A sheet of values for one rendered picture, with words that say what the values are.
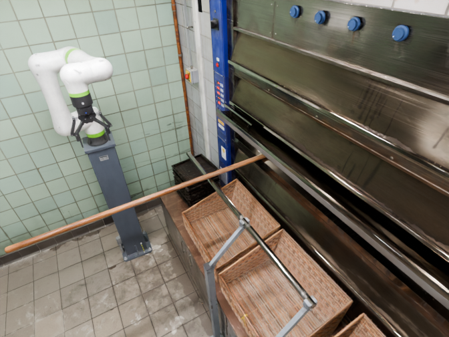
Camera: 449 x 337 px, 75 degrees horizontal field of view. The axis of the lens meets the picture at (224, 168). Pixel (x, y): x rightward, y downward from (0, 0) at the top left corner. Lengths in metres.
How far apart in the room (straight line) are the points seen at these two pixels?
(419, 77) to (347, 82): 0.27
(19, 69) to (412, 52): 2.30
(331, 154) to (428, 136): 0.42
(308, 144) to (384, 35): 0.56
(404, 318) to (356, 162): 0.69
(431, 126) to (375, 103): 0.20
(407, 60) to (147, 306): 2.35
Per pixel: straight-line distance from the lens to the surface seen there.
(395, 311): 1.56
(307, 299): 1.27
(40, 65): 1.91
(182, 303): 2.60
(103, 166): 2.28
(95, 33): 2.50
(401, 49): 1.10
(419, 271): 1.13
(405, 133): 1.11
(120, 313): 2.69
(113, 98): 2.64
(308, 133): 1.44
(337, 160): 1.34
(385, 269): 1.45
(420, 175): 1.14
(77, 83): 1.52
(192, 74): 2.39
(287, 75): 1.45
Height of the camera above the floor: 2.27
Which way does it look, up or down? 37 degrees down
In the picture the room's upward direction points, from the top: 3 degrees counter-clockwise
